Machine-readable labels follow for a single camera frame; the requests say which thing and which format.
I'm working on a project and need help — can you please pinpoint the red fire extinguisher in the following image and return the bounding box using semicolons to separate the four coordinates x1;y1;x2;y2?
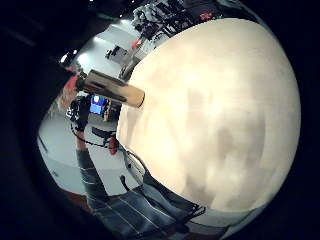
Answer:
108;135;120;156

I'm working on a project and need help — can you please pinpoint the thin black cable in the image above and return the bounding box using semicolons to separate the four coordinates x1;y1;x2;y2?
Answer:
118;143;148;193

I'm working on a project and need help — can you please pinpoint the the person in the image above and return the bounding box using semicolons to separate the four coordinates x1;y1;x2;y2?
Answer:
87;168;234;240

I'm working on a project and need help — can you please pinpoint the lit blue monitor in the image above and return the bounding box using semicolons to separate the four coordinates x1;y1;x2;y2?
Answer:
89;95;108;116

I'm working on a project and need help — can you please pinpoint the cluttered black equipment rack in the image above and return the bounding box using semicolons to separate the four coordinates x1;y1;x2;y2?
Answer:
131;2;201;38

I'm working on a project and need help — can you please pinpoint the black glove cable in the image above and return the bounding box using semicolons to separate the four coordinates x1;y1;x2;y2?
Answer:
69;122;111;149

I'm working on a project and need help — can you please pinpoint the shiny metal cylinder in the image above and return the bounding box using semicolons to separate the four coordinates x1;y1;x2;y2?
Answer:
75;69;146;109

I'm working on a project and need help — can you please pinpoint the black equipment cart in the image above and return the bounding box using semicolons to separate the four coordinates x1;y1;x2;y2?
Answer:
105;45;129;62

